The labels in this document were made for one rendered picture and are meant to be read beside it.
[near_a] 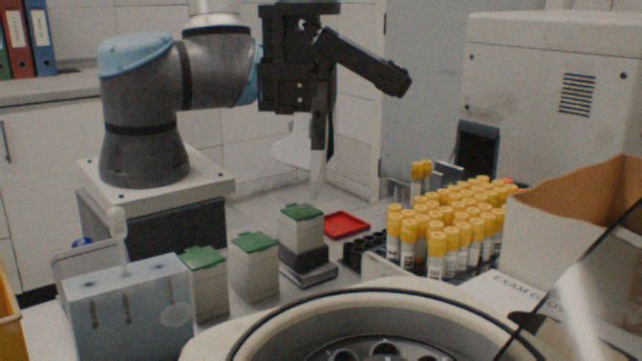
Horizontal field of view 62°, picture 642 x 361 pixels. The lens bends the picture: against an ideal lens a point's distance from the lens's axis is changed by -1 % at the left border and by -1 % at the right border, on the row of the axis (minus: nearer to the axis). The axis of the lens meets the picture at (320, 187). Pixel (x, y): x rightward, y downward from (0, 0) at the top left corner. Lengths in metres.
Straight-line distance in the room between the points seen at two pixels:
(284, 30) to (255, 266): 0.26
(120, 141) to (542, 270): 0.64
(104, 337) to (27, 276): 1.87
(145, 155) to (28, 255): 1.48
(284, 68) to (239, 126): 2.62
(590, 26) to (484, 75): 0.18
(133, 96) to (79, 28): 1.95
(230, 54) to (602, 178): 0.57
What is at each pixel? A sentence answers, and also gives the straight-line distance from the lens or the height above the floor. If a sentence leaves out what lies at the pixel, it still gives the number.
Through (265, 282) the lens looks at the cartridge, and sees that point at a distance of 0.62.
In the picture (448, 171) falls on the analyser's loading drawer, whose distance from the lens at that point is 0.88.
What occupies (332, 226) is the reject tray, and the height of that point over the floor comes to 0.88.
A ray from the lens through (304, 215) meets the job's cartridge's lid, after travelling 0.64.
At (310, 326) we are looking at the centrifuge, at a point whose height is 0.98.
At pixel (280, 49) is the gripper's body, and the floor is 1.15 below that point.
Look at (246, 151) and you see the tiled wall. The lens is 3.25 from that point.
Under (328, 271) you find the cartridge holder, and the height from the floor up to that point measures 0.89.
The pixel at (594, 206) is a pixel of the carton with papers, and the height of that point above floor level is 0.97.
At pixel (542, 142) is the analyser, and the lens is 0.86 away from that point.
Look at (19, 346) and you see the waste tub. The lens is 0.49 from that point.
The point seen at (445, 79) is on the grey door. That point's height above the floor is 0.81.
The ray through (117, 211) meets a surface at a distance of 0.47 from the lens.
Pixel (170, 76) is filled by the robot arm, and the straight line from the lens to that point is 0.87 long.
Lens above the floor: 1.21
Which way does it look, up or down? 20 degrees down
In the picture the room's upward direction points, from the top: straight up
